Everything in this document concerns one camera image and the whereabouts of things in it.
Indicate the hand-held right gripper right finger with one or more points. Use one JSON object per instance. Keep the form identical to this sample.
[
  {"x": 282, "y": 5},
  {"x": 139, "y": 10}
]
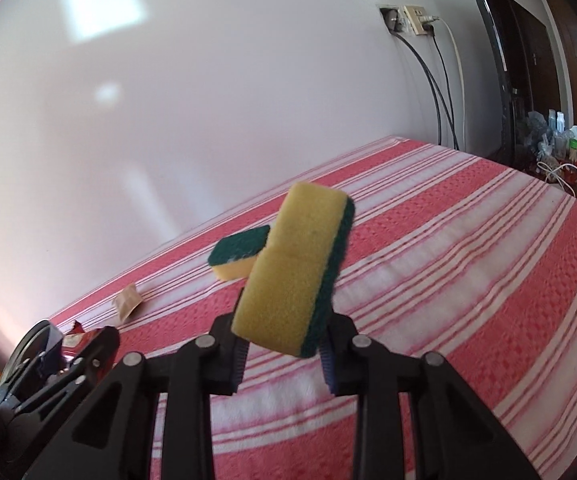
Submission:
[{"x": 329, "y": 370}]

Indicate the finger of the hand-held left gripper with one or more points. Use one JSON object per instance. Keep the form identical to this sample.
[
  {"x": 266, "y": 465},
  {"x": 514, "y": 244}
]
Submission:
[{"x": 96, "y": 350}]

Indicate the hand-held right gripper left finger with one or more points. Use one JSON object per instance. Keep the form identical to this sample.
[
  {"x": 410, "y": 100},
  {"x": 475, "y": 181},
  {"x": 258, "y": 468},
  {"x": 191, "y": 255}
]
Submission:
[{"x": 239, "y": 360}]

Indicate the red candy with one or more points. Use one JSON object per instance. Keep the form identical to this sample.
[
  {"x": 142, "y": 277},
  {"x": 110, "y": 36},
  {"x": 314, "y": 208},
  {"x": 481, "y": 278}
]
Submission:
[{"x": 71, "y": 342}]

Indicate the yellow green sponge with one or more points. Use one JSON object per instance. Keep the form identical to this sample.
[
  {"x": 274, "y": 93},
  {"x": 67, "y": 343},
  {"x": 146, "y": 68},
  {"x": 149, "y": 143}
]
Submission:
[
  {"x": 293, "y": 270},
  {"x": 238, "y": 255}
]

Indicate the beige snack packet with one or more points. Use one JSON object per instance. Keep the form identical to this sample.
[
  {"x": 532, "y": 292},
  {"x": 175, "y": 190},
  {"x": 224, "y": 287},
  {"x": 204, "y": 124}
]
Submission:
[{"x": 128, "y": 302}]

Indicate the red striped bed sheet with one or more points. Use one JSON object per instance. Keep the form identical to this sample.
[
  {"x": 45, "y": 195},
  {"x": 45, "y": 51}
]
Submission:
[{"x": 418, "y": 285}]

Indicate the clear plastic bag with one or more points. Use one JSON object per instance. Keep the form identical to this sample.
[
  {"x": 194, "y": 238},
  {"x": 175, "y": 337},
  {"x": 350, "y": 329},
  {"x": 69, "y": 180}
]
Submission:
[{"x": 536, "y": 135}]

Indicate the glass jar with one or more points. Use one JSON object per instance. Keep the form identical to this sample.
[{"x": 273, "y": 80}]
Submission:
[{"x": 559, "y": 147}]

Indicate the black flat television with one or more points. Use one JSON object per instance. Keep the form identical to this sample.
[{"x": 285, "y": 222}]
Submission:
[{"x": 518, "y": 60}]

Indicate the grey open wall box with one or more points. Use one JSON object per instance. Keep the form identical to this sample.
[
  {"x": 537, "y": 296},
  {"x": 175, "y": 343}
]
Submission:
[{"x": 391, "y": 17}]

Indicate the beige wall socket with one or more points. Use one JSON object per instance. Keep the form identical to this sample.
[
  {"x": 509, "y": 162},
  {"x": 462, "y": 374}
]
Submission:
[{"x": 416, "y": 20}]

